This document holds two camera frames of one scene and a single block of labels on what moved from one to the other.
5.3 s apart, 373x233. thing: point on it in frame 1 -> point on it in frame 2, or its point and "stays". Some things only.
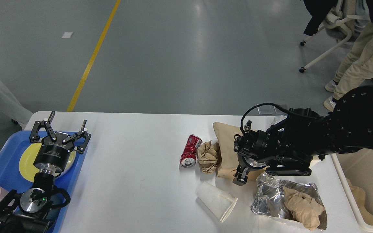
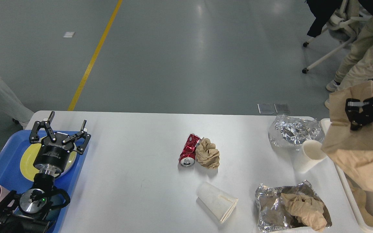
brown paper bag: (367, 219) stays
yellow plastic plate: (27, 168) stays
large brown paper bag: (225, 136) -> (358, 151)
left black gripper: (55, 153) stays
